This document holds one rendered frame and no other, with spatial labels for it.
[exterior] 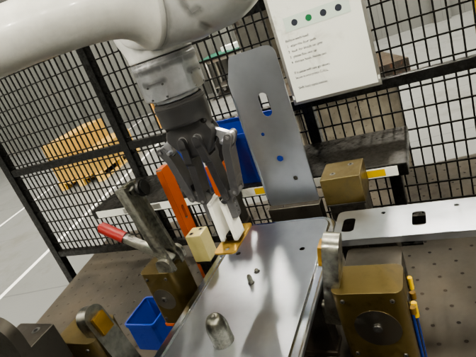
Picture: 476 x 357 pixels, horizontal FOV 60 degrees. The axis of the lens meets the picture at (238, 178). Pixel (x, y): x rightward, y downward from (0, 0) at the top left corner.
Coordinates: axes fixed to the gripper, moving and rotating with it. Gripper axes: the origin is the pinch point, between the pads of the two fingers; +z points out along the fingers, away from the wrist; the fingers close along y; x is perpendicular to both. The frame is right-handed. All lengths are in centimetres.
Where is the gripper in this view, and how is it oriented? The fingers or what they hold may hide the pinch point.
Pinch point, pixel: (225, 217)
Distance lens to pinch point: 65.1
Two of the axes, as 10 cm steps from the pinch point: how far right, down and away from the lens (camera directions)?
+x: 3.5, -4.5, 8.2
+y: 8.8, -1.5, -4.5
